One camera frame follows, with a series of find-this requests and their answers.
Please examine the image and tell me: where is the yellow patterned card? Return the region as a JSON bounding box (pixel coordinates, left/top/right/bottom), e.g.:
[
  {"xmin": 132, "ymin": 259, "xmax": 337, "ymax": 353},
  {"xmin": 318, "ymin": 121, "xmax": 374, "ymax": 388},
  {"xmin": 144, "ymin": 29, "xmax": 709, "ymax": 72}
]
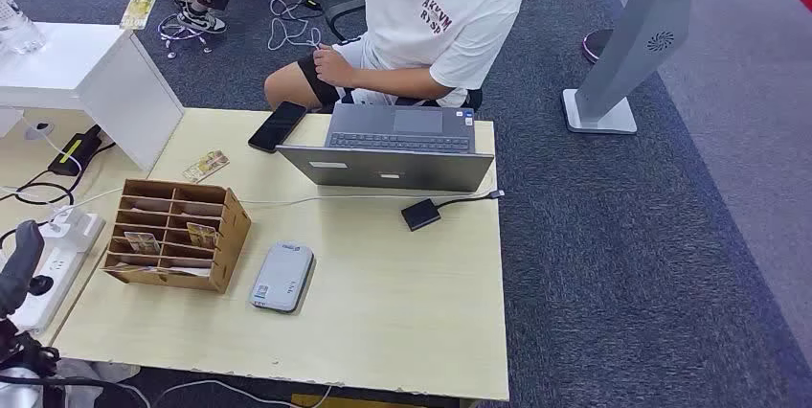
[{"xmin": 182, "ymin": 149, "xmax": 231, "ymax": 184}]

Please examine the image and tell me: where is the grey laptop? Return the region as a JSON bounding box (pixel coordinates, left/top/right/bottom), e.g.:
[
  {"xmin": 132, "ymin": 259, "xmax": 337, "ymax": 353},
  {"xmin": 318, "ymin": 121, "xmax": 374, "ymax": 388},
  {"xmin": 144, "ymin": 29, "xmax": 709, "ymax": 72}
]
[{"xmin": 276, "ymin": 102, "xmax": 496, "ymax": 193}]

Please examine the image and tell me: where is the grey cloth bundle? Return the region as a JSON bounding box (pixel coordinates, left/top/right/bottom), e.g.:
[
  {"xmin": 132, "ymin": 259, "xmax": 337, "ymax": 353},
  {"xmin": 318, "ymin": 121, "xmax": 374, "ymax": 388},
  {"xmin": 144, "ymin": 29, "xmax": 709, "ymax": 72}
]
[{"xmin": 59, "ymin": 359, "xmax": 142, "ymax": 408}]

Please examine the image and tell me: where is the seated person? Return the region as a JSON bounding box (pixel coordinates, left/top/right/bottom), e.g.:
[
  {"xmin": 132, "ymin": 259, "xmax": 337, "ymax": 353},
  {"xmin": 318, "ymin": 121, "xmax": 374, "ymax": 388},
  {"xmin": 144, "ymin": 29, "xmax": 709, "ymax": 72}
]
[{"xmin": 114, "ymin": 0, "xmax": 527, "ymax": 112}]

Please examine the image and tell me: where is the thin white cable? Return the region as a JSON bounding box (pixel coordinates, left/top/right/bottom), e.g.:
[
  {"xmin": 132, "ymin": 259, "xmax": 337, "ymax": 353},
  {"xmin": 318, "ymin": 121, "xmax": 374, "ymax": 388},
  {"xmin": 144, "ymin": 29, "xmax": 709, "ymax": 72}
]
[{"xmin": 20, "ymin": 115, "xmax": 85, "ymax": 175}]

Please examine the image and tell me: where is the grey kiosk stand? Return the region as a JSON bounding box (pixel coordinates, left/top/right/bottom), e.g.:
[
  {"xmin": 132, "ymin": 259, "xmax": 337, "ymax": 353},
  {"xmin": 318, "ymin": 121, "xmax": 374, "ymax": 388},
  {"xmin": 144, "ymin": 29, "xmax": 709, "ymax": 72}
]
[{"xmin": 561, "ymin": 0, "xmax": 700, "ymax": 136}]

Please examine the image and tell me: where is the black USB hub with cable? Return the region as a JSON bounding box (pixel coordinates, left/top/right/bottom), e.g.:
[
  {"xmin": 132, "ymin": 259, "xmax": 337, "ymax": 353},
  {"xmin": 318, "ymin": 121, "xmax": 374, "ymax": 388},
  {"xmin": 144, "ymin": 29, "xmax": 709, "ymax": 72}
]
[{"xmin": 400, "ymin": 189, "xmax": 507, "ymax": 233}]

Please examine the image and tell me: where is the white tangled floor cable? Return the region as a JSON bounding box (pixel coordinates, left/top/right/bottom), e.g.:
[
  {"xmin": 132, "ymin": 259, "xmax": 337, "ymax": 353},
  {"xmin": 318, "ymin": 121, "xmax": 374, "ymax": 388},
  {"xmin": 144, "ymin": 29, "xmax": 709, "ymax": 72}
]
[{"xmin": 266, "ymin": 0, "xmax": 325, "ymax": 53}]

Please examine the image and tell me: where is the person's left hand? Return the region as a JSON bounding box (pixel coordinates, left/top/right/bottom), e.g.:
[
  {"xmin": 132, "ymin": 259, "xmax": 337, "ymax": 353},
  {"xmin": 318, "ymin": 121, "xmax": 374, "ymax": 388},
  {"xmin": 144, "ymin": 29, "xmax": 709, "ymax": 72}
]
[{"xmin": 312, "ymin": 43, "xmax": 356, "ymax": 89}]

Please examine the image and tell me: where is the yellow green ID card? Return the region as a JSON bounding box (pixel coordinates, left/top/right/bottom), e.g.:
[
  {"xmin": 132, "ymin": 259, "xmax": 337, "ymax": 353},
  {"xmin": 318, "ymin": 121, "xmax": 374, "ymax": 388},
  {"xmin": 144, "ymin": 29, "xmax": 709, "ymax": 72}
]
[{"xmin": 119, "ymin": 0, "xmax": 167, "ymax": 31}]

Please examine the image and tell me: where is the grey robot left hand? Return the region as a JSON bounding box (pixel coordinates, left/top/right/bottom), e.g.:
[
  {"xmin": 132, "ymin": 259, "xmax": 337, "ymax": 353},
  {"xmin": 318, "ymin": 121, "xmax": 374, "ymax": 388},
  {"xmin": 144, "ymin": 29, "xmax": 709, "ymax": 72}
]
[{"xmin": 0, "ymin": 219, "xmax": 46, "ymax": 319}]

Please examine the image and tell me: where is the black looped cable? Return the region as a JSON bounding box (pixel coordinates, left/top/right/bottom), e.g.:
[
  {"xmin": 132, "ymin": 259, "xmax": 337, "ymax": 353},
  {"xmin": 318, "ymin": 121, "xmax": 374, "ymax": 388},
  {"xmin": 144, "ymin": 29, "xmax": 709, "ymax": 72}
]
[{"xmin": 0, "ymin": 141, "xmax": 119, "ymax": 207}]

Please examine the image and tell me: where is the black plug with cable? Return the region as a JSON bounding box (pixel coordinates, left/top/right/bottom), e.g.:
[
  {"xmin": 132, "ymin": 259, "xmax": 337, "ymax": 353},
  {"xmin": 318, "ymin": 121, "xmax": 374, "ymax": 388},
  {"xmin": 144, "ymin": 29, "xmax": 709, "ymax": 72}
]
[{"xmin": 0, "ymin": 220, "xmax": 56, "ymax": 297}]

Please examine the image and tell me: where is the black white sneaker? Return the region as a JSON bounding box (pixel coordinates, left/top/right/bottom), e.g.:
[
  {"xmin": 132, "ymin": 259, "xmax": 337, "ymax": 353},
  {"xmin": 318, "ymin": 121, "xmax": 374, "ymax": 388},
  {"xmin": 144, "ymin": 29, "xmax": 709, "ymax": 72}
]
[{"xmin": 176, "ymin": 8, "xmax": 228, "ymax": 35}]

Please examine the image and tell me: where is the white shelf unit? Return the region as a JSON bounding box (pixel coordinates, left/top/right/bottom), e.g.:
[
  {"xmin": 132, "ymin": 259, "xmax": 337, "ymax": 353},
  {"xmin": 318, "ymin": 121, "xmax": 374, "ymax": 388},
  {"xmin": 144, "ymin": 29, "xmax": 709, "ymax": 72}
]
[{"xmin": 0, "ymin": 21, "xmax": 186, "ymax": 172}]

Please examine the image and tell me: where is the white power strip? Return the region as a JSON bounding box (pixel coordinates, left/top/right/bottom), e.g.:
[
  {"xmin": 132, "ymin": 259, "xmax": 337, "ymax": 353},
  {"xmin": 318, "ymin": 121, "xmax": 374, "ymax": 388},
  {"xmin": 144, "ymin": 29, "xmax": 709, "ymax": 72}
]
[{"xmin": 9, "ymin": 211, "xmax": 107, "ymax": 334}]

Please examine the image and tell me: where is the black power adapter yellow label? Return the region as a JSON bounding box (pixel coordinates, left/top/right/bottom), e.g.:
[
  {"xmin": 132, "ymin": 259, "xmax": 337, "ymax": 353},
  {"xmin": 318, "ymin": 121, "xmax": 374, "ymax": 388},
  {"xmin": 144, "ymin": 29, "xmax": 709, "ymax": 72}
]
[{"xmin": 47, "ymin": 125, "xmax": 104, "ymax": 178}]

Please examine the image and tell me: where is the chrome stool base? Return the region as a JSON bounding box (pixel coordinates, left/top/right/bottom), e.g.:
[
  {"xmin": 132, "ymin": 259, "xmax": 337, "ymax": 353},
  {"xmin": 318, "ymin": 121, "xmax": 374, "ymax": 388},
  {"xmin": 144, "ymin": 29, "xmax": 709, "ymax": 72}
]
[{"xmin": 157, "ymin": 11, "xmax": 214, "ymax": 60}]

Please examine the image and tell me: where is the pale flat card sheet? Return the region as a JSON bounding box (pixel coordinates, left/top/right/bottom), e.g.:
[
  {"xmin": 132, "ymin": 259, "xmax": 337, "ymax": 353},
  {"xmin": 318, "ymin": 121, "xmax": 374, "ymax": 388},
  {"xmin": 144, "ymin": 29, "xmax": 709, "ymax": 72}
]
[{"xmin": 104, "ymin": 263, "xmax": 212, "ymax": 278}]

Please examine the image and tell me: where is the grey card reader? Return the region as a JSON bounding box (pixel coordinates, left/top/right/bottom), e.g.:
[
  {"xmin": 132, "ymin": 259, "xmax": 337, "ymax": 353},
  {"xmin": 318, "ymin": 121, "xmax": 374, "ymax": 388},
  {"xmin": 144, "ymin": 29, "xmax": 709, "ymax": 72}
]
[{"xmin": 248, "ymin": 240, "xmax": 316, "ymax": 315}]

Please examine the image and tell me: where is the yellow room key card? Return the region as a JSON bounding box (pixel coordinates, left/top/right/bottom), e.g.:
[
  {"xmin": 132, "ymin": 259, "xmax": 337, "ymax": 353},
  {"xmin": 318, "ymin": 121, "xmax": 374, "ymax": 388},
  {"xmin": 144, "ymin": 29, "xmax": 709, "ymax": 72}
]
[
  {"xmin": 124, "ymin": 231, "xmax": 162, "ymax": 257},
  {"xmin": 185, "ymin": 222, "xmax": 220, "ymax": 251}
]

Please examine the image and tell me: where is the white plug-in charger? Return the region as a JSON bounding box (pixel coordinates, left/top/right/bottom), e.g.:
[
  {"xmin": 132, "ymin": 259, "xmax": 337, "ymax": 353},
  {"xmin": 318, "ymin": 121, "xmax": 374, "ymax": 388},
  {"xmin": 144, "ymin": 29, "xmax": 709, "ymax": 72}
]
[{"xmin": 38, "ymin": 205, "xmax": 97, "ymax": 251}]

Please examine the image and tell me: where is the round dark base purple rim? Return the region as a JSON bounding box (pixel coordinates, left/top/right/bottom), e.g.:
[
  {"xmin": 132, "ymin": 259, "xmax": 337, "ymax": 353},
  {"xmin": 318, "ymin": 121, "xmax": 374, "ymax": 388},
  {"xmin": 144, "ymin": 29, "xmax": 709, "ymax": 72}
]
[{"xmin": 581, "ymin": 28, "xmax": 616, "ymax": 65}]

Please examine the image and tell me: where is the brown cardboard card organiser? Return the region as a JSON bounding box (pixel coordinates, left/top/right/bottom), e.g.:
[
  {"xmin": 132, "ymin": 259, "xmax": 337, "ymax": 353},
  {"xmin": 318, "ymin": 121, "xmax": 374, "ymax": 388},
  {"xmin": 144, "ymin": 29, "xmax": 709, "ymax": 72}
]
[{"xmin": 101, "ymin": 178, "xmax": 253, "ymax": 295}]

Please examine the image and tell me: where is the black smartphone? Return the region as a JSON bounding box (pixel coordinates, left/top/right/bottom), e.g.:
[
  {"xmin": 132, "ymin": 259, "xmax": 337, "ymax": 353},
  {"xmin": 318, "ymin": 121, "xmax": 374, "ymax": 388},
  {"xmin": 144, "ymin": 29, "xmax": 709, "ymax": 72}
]
[{"xmin": 247, "ymin": 100, "xmax": 309, "ymax": 154}]

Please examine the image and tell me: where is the clear plastic water bottle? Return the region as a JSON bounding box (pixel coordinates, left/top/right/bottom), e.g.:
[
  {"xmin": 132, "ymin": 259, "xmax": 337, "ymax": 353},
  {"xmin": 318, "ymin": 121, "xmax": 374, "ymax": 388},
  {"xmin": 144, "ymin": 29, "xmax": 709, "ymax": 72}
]
[{"xmin": 0, "ymin": 0, "xmax": 47, "ymax": 57}]

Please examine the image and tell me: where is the white cable under desk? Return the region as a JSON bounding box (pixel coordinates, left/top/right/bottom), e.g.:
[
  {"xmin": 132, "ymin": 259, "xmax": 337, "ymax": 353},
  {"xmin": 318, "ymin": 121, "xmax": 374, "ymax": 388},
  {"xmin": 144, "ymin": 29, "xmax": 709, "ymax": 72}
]
[{"xmin": 117, "ymin": 379, "xmax": 334, "ymax": 408}]

